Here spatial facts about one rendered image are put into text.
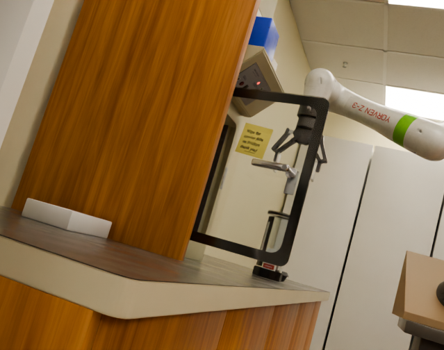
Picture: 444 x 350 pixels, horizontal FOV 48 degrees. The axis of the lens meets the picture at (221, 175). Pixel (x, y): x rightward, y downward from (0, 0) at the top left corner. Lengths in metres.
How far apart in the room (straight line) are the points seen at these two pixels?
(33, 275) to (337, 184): 3.91
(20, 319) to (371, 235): 3.85
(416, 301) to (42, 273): 1.50
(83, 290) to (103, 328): 0.05
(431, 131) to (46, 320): 1.40
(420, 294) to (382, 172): 2.54
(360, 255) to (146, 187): 3.21
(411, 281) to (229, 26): 1.14
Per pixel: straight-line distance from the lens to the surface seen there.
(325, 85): 1.82
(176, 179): 1.16
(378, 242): 4.26
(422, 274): 1.98
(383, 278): 4.24
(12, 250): 0.57
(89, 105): 1.34
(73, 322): 0.52
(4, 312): 0.57
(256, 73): 1.37
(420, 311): 1.85
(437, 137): 1.70
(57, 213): 1.07
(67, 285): 0.53
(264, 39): 1.34
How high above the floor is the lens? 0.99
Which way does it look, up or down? 8 degrees up
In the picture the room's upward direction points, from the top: 16 degrees clockwise
